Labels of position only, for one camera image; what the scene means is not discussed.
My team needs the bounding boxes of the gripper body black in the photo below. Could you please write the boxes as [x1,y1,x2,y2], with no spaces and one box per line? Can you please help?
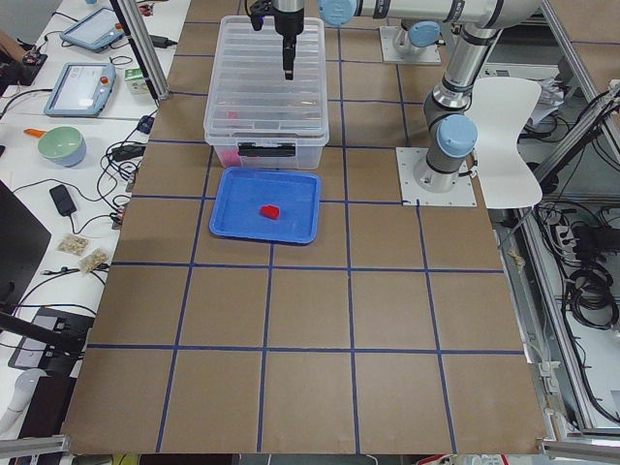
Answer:
[274,9,304,57]

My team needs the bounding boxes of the red block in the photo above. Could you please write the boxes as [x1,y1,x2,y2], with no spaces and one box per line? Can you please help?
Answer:
[260,204,280,220]
[218,148,242,168]

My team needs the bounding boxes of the black box latch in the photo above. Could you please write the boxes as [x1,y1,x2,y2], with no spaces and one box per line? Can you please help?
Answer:
[237,142,296,158]

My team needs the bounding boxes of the clear plastic box lid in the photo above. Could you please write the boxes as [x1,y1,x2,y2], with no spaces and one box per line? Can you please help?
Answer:
[204,15,329,146]

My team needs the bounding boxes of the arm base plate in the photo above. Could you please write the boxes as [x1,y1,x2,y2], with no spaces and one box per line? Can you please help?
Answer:
[396,147,477,207]
[380,21,441,66]

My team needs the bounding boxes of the toy carrot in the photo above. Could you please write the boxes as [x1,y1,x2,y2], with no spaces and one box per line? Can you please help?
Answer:
[23,128,47,139]

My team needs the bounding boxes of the teach pendant tablet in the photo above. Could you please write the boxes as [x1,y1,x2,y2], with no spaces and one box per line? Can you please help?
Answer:
[60,7,124,52]
[44,62,116,117]

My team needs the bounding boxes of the snack bag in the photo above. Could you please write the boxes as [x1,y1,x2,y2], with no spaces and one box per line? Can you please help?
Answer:
[57,234,90,256]
[78,248,109,274]

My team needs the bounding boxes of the red block in box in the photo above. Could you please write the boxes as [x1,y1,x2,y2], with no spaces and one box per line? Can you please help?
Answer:
[218,148,242,168]

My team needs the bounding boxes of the aluminium frame post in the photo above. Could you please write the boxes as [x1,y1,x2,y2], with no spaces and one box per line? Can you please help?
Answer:
[109,0,170,103]

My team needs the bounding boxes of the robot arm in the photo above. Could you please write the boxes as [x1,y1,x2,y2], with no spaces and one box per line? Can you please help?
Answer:
[272,0,304,80]
[318,0,540,193]

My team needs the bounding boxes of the green bowl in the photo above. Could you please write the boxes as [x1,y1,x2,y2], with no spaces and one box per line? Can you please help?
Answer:
[38,126,86,168]

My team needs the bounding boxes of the green white carton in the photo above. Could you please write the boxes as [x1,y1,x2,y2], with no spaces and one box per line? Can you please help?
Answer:
[123,68,150,95]

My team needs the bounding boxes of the blue plastic tray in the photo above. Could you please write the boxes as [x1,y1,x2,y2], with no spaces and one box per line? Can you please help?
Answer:
[209,168,322,244]

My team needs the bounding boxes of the black power adapter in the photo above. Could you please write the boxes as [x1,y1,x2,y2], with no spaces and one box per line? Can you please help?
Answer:
[49,184,77,217]

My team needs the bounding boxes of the clear plastic storage box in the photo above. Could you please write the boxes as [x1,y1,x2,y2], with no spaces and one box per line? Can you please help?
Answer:
[205,132,328,171]

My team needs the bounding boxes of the white chair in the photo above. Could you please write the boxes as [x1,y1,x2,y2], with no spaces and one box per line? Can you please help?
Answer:
[466,77,543,209]

